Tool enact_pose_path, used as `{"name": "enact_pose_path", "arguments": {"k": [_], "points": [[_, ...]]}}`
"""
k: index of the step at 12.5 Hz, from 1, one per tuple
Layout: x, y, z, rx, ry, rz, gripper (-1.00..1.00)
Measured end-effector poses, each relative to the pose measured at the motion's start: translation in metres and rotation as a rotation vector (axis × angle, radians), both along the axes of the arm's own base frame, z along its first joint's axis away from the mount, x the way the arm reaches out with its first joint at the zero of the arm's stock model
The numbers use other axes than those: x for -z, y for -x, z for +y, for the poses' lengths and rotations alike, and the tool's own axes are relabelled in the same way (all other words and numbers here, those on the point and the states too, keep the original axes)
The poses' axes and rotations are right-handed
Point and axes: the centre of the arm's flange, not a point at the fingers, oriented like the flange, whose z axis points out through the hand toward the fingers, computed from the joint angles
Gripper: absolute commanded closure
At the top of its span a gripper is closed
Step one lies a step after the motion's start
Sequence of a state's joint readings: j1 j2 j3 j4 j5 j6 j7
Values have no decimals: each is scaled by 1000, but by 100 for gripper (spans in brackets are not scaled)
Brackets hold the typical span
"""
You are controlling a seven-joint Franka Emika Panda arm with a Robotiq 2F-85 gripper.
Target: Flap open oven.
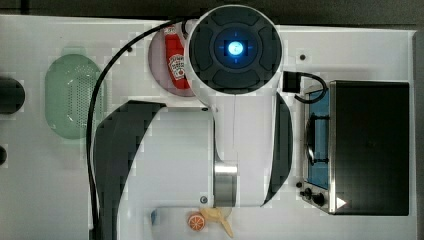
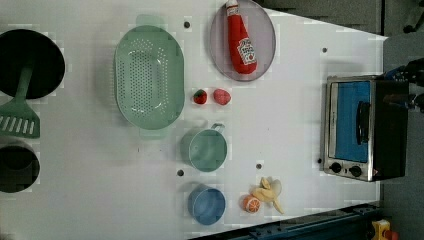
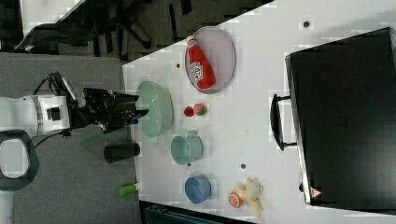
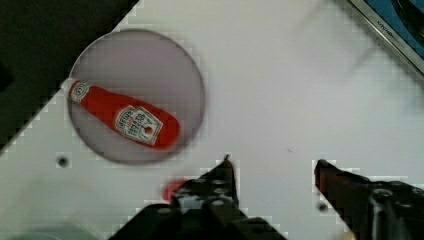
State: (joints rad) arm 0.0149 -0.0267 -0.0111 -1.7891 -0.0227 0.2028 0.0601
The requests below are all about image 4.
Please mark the red ketchup bottle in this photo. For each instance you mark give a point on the red ketchup bottle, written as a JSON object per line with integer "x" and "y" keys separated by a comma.
{"x": 133, "y": 119}

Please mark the black toaster oven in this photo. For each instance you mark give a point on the black toaster oven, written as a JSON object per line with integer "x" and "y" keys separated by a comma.
{"x": 400, "y": 23}

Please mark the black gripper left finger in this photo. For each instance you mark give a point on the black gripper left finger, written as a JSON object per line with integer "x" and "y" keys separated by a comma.
{"x": 206, "y": 208}

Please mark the grey round plate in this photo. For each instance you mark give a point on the grey round plate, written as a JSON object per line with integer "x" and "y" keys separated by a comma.
{"x": 147, "y": 66}

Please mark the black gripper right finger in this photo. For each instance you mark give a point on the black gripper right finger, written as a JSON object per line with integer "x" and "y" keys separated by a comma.
{"x": 373, "y": 210}

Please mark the red strawberry toy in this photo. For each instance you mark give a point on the red strawberry toy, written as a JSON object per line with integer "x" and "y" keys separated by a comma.
{"x": 170, "y": 188}

